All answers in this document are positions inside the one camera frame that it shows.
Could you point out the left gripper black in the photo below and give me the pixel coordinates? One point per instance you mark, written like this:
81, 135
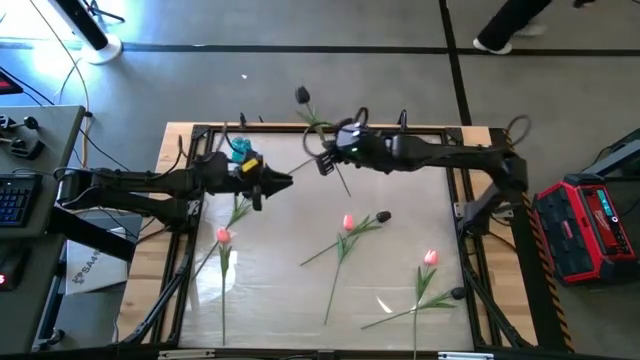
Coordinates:
245, 184

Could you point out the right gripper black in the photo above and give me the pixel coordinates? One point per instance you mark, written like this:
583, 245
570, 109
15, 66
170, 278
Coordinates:
357, 147

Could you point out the black artificial tulip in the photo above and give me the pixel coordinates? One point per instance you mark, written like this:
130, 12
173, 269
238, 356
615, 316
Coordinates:
383, 216
302, 95
458, 293
239, 212

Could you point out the pink artificial tulip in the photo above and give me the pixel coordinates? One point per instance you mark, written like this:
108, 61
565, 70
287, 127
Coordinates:
348, 223
431, 258
223, 235

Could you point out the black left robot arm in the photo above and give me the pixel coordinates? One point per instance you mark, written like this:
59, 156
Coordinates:
140, 182

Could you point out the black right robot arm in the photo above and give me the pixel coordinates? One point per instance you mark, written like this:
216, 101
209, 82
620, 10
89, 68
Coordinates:
450, 152

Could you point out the blue glass vase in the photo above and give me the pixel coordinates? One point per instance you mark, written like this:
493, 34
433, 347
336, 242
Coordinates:
241, 146

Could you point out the yellow label tag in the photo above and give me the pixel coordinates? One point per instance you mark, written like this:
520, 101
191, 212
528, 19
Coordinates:
250, 165

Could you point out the black table clamp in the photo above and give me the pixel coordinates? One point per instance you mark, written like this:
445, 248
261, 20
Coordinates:
403, 120
242, 121

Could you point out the white table mat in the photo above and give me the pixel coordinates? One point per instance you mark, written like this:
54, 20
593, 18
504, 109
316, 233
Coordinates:
310, 305

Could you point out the black desk support bar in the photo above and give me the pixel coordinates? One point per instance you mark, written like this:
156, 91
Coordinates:
90, 232

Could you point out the person's shoe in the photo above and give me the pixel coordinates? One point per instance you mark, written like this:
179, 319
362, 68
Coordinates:
492, 48
532, 30

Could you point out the white printed box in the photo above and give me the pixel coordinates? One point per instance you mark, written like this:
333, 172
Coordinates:
95, 272

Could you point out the white tower fan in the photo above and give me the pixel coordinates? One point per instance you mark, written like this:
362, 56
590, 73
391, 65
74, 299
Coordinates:
102, 51

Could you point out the grey desk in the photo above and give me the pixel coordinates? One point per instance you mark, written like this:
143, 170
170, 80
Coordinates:
57, 150

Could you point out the person's leg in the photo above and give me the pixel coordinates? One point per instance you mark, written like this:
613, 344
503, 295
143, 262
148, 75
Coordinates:
510, 20

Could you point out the black desk gadget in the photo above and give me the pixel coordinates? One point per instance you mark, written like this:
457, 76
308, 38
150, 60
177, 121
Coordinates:
30, 150

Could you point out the black knob device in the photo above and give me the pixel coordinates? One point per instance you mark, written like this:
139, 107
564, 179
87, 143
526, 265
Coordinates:
31, 122

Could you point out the black backlit keyboard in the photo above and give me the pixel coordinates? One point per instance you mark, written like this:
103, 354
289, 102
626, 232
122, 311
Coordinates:
20, 200

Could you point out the red black tool box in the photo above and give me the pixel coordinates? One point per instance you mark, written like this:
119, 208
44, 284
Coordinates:
575, 235

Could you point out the black computer mouse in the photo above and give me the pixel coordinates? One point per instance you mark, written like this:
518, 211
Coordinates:
11, 267

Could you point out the black device red screen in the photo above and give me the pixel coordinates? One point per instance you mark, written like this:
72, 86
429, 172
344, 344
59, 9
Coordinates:
7, 85

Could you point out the dark grey equipment case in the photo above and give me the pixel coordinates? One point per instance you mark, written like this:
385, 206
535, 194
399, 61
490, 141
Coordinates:
622, 152

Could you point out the silver metal bracket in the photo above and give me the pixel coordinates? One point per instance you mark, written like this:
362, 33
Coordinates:
465, 356
185, 354

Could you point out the black aluminium table frame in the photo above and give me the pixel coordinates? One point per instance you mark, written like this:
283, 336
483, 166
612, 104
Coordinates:
531, 300

